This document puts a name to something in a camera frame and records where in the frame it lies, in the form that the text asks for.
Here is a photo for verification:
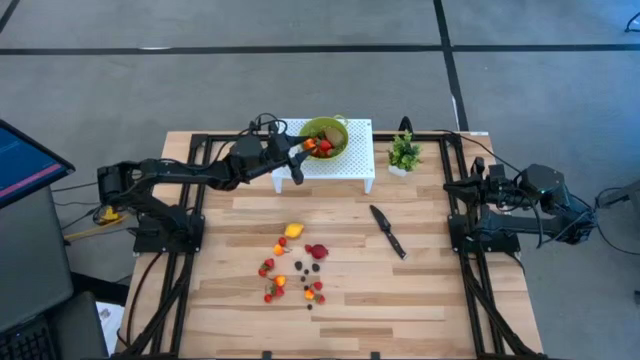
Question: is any green plant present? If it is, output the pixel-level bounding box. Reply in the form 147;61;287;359
386;129;424;178

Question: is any black keyboard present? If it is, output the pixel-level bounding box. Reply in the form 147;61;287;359
0;313;57;360

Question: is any green colander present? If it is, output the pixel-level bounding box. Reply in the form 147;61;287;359
298;114;351;162

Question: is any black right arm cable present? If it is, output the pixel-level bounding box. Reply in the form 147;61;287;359
424;128;524;176

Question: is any black kitchen knife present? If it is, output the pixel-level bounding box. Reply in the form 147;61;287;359
368;203;409;261

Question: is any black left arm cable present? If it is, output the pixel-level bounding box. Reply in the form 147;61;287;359
239;112;289;139

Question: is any operator computer monitor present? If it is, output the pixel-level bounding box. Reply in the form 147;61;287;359
0;118;77;210

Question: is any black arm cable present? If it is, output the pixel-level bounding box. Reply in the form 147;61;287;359
239;112;289;139
424;128;524;176

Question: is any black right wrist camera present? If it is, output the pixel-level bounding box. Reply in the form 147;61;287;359
472;157;506;185

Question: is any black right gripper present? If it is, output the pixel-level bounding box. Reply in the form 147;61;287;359
442;174;521;210

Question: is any yellow extension cord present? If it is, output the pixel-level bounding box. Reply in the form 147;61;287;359
63;205;126;241

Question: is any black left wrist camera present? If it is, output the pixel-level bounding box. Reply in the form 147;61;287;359
267;123;289;149

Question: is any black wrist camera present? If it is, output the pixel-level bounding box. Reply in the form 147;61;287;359
267;123;289;149
472;157;506;185

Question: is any white perforated riser shelf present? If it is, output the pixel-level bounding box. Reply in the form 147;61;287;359
270;117;377;195

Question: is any white paper sheet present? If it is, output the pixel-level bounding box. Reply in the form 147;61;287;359
94;302;126;351

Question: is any brown kiwi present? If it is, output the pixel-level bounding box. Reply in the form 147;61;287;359
323;126;346;148

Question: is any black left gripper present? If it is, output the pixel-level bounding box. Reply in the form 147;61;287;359
263;134;314;186

